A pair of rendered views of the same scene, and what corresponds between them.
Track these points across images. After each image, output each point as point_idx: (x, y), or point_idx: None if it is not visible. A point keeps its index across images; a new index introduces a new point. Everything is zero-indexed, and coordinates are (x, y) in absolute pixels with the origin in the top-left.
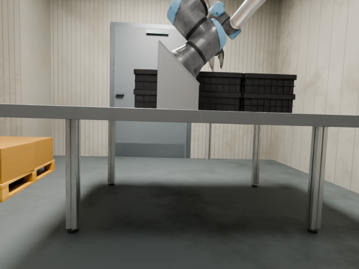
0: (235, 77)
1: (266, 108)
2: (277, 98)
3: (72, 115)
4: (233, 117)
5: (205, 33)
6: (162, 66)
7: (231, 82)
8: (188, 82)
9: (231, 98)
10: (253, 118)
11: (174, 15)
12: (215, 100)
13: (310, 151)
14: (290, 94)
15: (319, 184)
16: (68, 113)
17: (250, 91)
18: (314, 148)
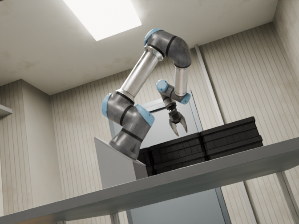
0: (192, 138)
1: None
2: (242, 145)
3: (32, 215)
4: (151, 182)
5: (131, 118)
6: (100, 156)
7: (190, 144)
8: (123, 162)
9: (195, 159)
10: (168, 177)
11: (106, 113)
12: (180, 166)
13: None
14: (254, 136)
15: None
16: (29, 214)
17: (212, 146)
18: None
